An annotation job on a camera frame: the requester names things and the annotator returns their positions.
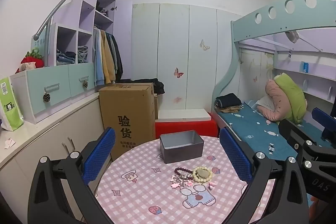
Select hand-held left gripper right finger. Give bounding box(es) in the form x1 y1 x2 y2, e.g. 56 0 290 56
219 127 309 224

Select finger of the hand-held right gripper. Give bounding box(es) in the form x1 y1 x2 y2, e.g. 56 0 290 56
278 119 323 161
311 107 336 142

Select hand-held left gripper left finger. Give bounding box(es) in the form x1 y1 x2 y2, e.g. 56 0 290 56
28 127 116 224

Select cream bead bracelet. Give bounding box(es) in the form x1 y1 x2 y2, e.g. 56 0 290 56
192 166 213 183

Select grey metal tin box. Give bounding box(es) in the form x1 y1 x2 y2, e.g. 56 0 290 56
160 130 205 164

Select dark red bead bracelet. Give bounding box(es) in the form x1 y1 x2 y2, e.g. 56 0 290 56
174 167 193 180

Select teal printed bed sheet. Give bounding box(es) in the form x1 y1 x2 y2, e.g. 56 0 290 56
214 99 336 161

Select green pillow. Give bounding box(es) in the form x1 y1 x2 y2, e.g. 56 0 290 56
273 74 307 125

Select pink pillow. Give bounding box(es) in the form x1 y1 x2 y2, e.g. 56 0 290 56
256 79 292 122

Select folded tan garment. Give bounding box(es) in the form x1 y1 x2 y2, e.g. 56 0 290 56
219 105 243 113

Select large brown cardboard box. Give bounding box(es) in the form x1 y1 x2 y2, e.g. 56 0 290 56
99 83 156 161

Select white low cabinet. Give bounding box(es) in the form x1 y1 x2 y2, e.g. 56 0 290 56
0 94 111 188

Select folded dark clothes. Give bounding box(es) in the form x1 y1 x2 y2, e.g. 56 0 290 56
215 93 242 109

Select red bench with white top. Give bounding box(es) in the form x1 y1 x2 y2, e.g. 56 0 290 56
155 109 218 138

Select grey hanging object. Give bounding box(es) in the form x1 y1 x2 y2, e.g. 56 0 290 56
285 30 300 43

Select black clothes pile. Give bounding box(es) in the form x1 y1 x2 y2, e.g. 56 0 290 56
119 78 166 95

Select light blue hanging jacket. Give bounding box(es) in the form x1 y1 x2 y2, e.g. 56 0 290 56
93 27 105 86

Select teal drawer unit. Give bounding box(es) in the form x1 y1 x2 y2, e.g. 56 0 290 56
9 63 96 123

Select yellow hanging jacket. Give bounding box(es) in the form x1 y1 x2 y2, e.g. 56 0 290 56
101 30 118 84

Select dark hanging jackets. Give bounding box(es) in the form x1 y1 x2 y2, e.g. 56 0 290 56
108 34 124 81

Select green paper bag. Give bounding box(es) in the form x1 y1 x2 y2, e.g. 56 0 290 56
0 76 25 132

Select folded light blue jeans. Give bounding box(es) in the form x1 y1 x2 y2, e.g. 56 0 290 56
77 46 91 64

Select folded dark blue jeans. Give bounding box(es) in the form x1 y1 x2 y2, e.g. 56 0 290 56
56 49 76 65

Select red strawberry plush toy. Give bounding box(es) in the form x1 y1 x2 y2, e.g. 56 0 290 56
16 48 45 73

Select white wardrobe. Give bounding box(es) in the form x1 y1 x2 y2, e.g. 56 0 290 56
131 3 242 113

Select purple stair shelf cabinet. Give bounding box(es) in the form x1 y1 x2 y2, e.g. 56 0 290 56
50 0 133 83

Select dark clothes on shelf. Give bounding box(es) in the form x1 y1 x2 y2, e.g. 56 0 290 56
96 1 109 17

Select teal bunk bed frame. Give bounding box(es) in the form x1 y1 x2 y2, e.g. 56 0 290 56
211 0 336 140

